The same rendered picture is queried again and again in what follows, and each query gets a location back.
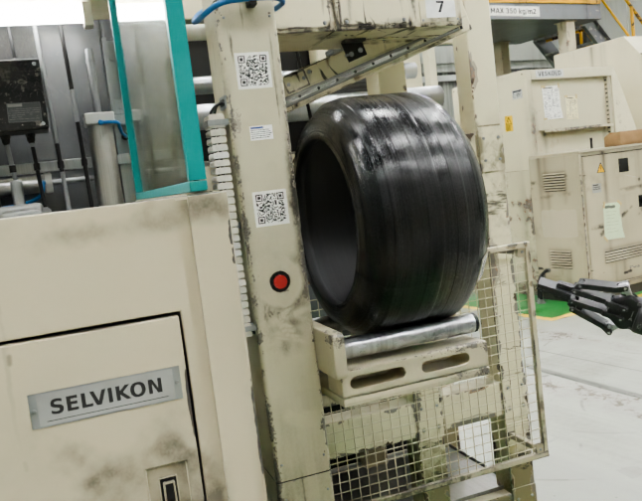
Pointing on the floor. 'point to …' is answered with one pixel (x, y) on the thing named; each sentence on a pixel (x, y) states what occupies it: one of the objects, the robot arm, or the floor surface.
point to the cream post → (271, 261)
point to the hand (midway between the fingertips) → (555, 288)
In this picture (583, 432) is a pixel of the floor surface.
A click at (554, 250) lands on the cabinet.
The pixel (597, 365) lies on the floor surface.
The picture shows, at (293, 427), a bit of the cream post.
